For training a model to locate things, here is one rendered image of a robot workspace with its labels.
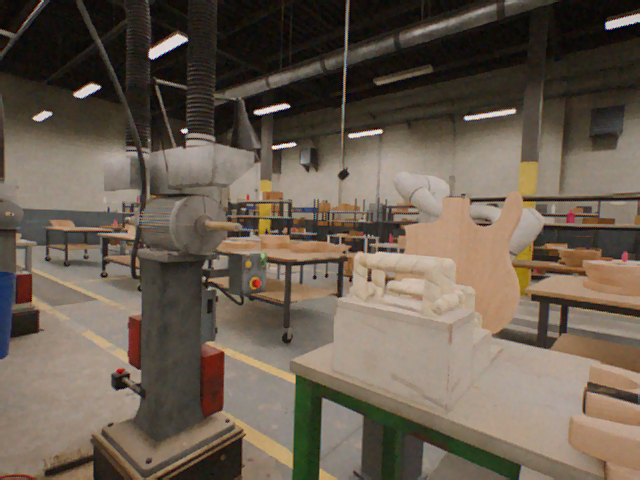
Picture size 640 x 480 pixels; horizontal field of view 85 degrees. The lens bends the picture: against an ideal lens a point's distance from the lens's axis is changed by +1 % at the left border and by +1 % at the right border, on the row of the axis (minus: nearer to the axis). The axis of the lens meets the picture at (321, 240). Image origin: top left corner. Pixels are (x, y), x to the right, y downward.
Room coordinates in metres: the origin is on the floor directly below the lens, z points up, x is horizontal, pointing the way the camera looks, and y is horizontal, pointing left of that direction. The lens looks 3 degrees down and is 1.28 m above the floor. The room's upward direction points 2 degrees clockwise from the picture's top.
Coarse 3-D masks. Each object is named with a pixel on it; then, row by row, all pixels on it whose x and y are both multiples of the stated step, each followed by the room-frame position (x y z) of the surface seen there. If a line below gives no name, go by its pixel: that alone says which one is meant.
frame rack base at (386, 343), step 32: (352, 320) 0.76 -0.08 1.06; (384, 320) 0.71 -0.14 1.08; (416, 320) 0.67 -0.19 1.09; (448, 320) 0.65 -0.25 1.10; (352, 352) 0.76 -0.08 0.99; (384, 352) 0.71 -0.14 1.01; (416, 352) 0.67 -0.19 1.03; (448, 352) 0.63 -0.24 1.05; (384, 384) 0.71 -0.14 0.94; (416, 384) 0.66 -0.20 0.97; (448, 384) 0.63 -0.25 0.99
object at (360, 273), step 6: (354, 264) 0.78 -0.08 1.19; (360, 264) 0.77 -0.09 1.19; (354, 270) 0.78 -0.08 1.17; (360, 270) 0.77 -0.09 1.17; (366, 270) 0.78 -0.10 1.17; (354, 276) 0.78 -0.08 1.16; (360, 276) 0.77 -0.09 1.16; (366, 276) 0.78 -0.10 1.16; (354, 282) 0.78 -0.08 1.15; (360, 282) 0.77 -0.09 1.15; (366, 282) 0.78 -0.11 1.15; (354, 288) 0.78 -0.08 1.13; (360, 288) 0.77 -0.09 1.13; (366, 288) 0.78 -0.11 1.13; (354, 294) 0.78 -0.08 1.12; (360, 294) 0.77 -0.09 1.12; (366, 294) 0.78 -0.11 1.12; (354, 300) 0.77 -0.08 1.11; (360, 300) 0.77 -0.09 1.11
